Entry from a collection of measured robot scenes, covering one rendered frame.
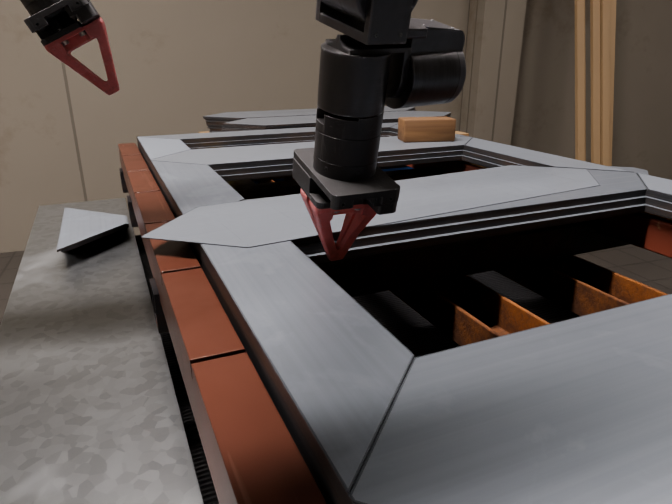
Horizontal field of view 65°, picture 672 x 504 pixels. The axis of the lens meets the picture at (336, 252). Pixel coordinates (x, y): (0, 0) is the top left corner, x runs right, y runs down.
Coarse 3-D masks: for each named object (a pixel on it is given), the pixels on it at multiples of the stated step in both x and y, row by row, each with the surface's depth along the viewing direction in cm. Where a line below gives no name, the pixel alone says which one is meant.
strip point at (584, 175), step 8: (528, 168) 93; (536, 168) 93; (544, 168) 93; (552, 168) 93; (560, 168) 93; (568, 168) 93; (576, 168) 93; (560, 176) 87; (568, 176) 87; (576, 176) 87; (584, 176) 87; (592, 176) 87
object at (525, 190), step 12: (468, 180) 84; (480, 180) 84; (492, 180) 84; (504, 180) 84; (516, 180) 84; (504, 192) 77; (516, 192) 77; (528, 192) 77; (540, 192) 77; (552, 192) 77
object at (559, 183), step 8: (488, 168) 93; (496, 168) 93; (504, 168) 93; (512, 168) 93; (520, 168) 93; (504, 176) 87; (512, 176) 87; (520, 176) 87; (528, 176) 87; (536, 176) 87; (544, 176) 87; (552, 176) 87; (536, 184) 81; (544, 184) 81; (552, 184) 81; (560, 184) 81; (568, 184) 81; (576, 184) 81; (584, 184) 81; (592, 184) 81
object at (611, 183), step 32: (384, 128) 145; (288, 160) 102; (384, 160) 109; (416, 160) 112; (448, 160) 115; (480, 160) 111; (512, 160) 104; (576, 192) 77; (608, 192) 77; (640, 192) 78; (384, 224) 62; (416, 224) 64; (448, 224) 66; (480, 224) 67; (512, 224) 69; (544, 224) 71; (320, 256) 58; (352, 256) 60; (224, 288) 46; (256, 352) 38; (288, 416) 32; (320, 448) 27; (320, 480) 28
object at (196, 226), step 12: (180, 216) 65; (192, 216) 65; (204, 216) 65; (168, 228) 60; (180, 228) 60; (192, 228) 60; (204, 228) 60; (216, 228) 60; (180, 240) 57; (192, 240) 57; (204, 240) 57; (216, 240) 56; (228, 240) 56; (240, 240) 56
